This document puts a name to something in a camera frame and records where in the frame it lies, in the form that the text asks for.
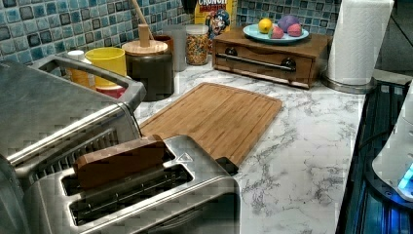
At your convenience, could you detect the red container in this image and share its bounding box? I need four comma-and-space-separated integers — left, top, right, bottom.
95, 86, 126, 98

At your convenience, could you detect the pink toy fruit left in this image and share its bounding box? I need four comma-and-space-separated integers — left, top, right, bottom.
268, 26, 284, 39

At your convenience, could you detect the purple toy fruit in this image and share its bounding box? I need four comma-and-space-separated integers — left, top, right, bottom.
277, 15, 299, 32

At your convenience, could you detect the yellow plastic cup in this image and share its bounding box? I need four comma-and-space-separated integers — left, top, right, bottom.
86, 47, 127, 76

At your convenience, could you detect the bamboo cutting board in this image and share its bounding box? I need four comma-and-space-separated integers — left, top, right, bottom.
141, 83, 282, 165

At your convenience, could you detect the dark canister with wooden lid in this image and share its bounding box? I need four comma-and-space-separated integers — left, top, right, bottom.
122, 23, 174, 101

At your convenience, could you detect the metal paper towel base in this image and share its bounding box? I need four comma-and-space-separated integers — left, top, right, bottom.
320, 73, 377, 95

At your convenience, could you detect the pink toy fruit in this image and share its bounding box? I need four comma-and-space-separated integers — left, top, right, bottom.
287, 23, 302, 37
268, 26, 284, 39

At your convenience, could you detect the white paper towel roll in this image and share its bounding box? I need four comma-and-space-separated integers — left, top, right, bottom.
326, 0, 394, 86

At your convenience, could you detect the yellow cereal box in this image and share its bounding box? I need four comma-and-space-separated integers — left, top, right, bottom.
194, 0, 238, 52

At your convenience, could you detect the wooden spoon handle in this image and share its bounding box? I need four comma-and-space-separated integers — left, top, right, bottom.
131, 0, 154, 40

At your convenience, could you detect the wooden drawer box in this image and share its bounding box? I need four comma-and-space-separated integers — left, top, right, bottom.
211, 28, 332, 89

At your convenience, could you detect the glass jar of cereal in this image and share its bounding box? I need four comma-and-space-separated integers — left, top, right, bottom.
186, 24, 208, 65

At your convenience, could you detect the silver two-slot toaster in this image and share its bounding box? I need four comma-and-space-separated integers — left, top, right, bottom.
23, 136, 241, 234

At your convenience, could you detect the brown toast slice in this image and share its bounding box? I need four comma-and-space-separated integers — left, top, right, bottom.
73, 135, 167, 190

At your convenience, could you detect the yellow lemon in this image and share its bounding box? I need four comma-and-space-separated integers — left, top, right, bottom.
258, 19, 273, 34

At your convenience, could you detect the pink toy fruit right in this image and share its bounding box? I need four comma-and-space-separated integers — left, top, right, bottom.
287, 23, 302, 37

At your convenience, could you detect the stainless toaster oven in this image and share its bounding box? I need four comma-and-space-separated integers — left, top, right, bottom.
0, 56, 146, 234

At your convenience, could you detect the white capped yellow bottle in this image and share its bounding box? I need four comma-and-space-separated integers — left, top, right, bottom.
67, 50, 95, 90

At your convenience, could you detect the light blue plate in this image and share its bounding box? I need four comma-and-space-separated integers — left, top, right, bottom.
243, 23, 311, 45

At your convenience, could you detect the frosted grey container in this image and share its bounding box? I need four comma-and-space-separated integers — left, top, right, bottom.
163, 24, 187, 72

